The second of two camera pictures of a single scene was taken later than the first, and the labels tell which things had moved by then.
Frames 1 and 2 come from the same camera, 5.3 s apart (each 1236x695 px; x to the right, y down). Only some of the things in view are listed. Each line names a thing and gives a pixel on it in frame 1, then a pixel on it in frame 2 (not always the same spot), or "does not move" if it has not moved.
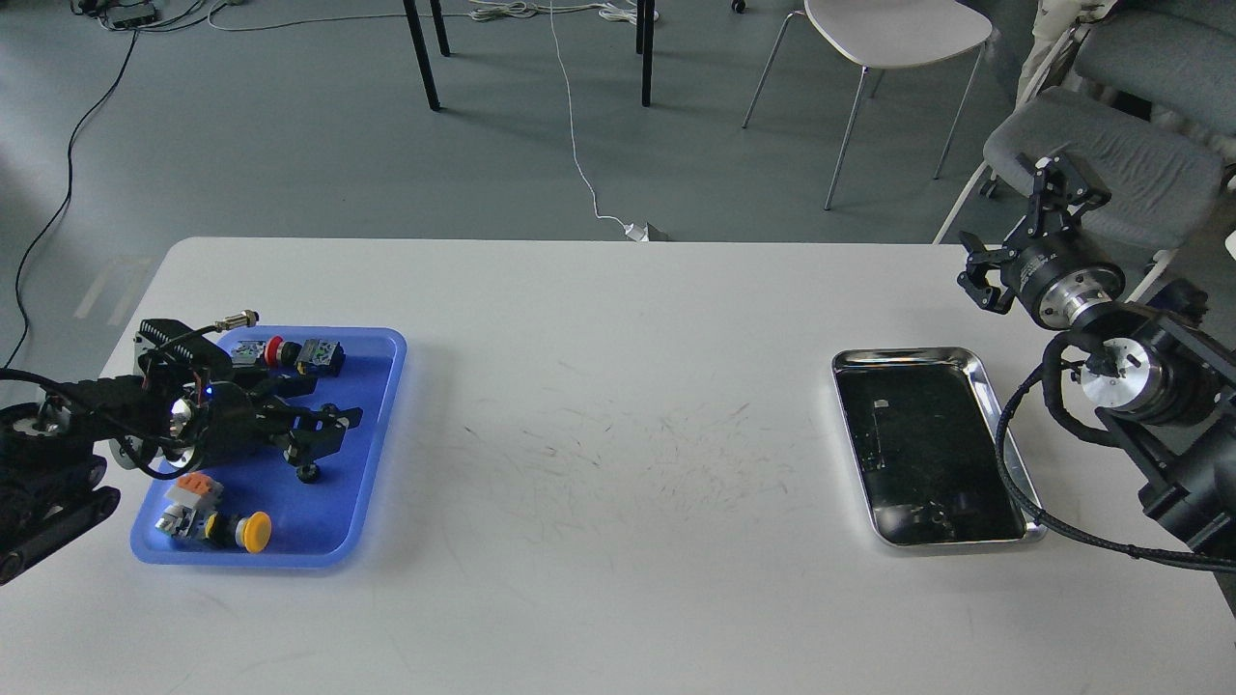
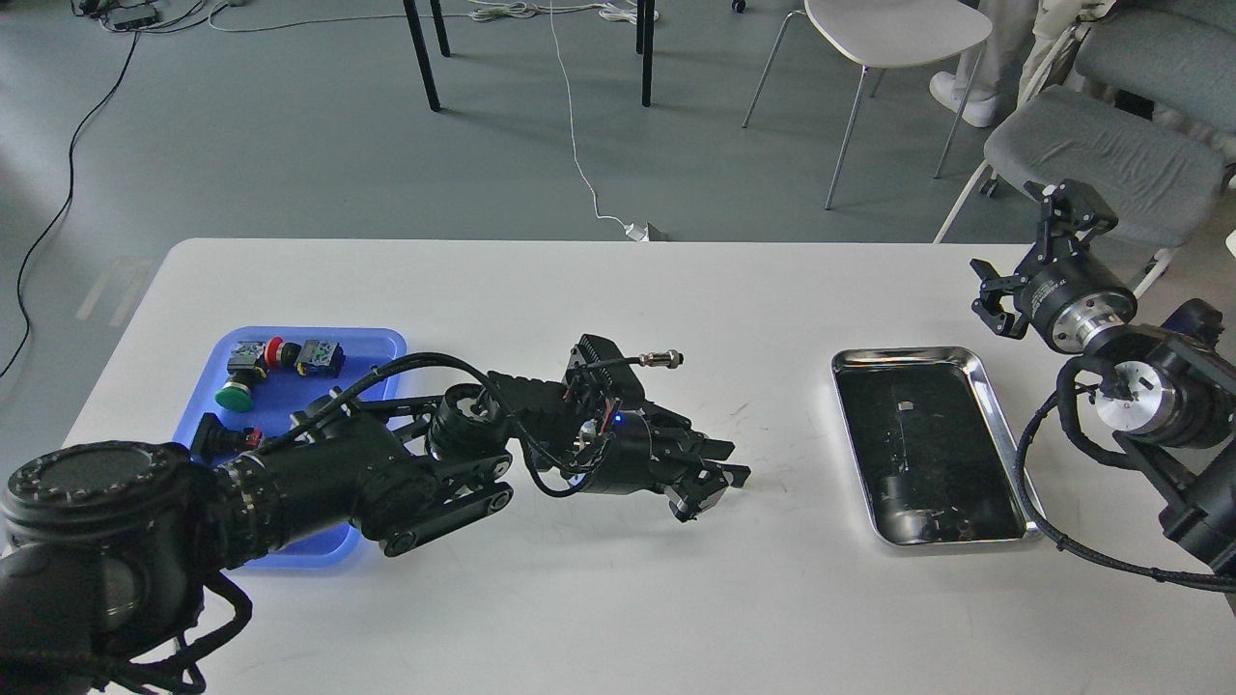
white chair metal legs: [855, 105] does not move
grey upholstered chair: [1164, 176] does not move
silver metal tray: [923, 426] does not move
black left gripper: [238, 422] → [638, 455]
